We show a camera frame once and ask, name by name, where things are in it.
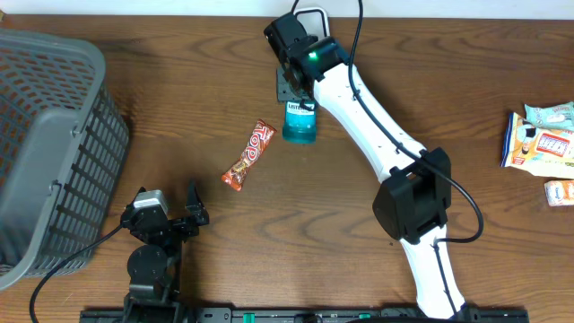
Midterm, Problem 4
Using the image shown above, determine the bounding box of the teal mouthwash bottle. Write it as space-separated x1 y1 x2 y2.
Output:
283 100 317 144

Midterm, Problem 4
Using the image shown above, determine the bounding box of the orange chocolate bar wrapper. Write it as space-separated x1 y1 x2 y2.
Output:
222 119 276 191

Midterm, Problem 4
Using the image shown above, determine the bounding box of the yellow snack bag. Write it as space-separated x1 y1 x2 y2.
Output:
500 112 573 179

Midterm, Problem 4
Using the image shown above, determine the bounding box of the teal wet wipes pack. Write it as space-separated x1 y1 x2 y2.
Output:
525 101 573 131

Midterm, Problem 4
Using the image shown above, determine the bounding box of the orange tissue pack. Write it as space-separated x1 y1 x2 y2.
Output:
544 179 574 206

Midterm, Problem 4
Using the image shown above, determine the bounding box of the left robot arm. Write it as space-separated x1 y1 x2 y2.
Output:
120 182 209 323

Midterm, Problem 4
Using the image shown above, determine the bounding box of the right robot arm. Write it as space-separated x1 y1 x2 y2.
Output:
264 13 465 319

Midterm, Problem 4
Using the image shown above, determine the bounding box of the white barcode scanner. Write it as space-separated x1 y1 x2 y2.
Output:
293 6 330 39

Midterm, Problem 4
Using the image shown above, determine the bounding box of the grey plastic mesh basket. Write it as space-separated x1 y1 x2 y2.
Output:
1 29 129 288

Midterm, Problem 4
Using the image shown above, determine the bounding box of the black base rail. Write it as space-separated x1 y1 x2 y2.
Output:
79 308 530 323

